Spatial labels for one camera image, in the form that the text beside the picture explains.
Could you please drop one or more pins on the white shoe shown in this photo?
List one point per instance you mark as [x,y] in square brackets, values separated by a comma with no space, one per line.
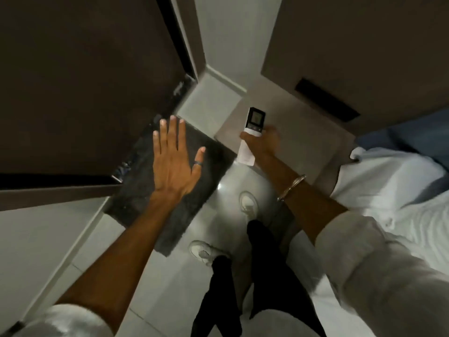
[248,203]
[203,250]

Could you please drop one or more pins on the person's left little finger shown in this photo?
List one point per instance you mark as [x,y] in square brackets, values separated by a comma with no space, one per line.
[156,142]

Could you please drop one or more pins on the beige bedside cabinet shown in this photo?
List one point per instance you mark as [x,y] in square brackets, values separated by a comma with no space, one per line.
[305,143]

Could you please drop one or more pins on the person's left thumb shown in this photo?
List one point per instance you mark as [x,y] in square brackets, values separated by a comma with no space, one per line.
[199,160]

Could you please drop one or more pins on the person's right forearm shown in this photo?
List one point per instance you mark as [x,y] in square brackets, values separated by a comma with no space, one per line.
[301,196]

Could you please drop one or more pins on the dark brown door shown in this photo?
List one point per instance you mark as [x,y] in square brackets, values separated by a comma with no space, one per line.
[77,84]

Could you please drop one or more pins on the person's right thumb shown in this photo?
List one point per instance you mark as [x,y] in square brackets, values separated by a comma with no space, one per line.
[248,138]

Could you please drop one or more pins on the person's left middle finger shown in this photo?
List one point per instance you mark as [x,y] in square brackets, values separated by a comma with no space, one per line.
[173,134]

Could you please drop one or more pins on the black trousers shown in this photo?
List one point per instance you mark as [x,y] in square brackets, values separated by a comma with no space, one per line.
[270,266]

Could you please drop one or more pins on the white bed sheet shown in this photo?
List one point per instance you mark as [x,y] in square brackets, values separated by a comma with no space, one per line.
[386,185]

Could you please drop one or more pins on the person's left forearm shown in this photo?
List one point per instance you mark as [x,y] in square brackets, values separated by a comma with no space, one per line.
[122,263]

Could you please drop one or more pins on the dark grey floor mat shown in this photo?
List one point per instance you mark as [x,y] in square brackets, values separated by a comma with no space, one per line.
[207,185]

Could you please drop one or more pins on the person's right hand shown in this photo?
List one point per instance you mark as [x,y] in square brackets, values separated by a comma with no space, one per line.
[265,145]

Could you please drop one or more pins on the white shirt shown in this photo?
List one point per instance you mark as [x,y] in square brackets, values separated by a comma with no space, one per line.
[371,277]

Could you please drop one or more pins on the white remote control with display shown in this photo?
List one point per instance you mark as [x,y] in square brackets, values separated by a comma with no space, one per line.
[255,118]

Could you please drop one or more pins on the person's left hand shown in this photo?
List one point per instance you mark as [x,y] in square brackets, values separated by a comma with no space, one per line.
[173,164]

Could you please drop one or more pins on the dark brown wooden headboard panel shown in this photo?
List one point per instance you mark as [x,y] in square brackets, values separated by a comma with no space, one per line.
[361,42]

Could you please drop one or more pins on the blue pillow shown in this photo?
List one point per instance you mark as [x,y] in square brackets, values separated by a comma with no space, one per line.
[410,136]

